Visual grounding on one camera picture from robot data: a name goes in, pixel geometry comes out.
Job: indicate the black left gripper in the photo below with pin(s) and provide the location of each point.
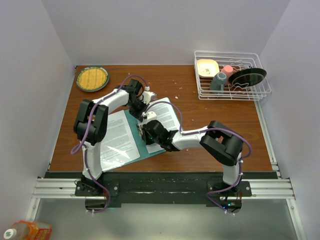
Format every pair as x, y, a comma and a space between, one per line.
143, 107

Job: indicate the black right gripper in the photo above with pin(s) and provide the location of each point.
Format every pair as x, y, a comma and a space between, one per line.
145, 137

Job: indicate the metal folder clip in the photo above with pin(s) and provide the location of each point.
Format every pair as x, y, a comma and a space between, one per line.
140, 128

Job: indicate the teal file folder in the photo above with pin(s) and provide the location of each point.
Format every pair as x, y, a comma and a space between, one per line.
145, 151

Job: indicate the printed paper sheet bottom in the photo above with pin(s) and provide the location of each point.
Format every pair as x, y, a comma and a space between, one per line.
165, 114

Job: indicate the printed paper sheet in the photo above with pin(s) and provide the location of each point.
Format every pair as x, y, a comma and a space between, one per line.
165, 114
118, 147

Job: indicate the printed paper sheet top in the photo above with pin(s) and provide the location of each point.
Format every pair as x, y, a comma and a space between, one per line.
118, 147

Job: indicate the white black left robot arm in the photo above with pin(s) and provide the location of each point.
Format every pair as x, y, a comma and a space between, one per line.
90, 124

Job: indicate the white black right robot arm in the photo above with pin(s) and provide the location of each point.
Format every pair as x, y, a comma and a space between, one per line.
218, 140

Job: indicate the green plate with woven mat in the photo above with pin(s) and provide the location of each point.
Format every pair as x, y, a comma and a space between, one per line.
92, 79

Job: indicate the grey blue mug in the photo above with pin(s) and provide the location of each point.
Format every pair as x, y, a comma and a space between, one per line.
218, 83

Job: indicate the cream square plate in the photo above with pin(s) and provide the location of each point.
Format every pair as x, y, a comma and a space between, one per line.
207, 68

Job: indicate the pink cup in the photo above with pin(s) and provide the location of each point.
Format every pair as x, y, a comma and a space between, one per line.
228, 70

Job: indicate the black round plate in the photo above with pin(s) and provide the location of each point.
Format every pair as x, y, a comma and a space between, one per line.
247, 77

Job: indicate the orange plastic bottle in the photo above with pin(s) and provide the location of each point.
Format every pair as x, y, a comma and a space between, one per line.
27, 230

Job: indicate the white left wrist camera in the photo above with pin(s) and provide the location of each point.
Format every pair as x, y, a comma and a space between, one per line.
148, 96

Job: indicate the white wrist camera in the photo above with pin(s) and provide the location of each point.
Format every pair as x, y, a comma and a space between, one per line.
148, 96
149, 116

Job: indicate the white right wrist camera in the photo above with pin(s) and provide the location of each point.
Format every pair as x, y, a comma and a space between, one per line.
149, 116

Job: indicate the white wire dish rack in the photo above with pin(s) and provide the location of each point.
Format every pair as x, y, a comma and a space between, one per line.
239, 61

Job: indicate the aluminium frame rail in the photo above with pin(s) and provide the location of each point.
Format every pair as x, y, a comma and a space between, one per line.
168, 206

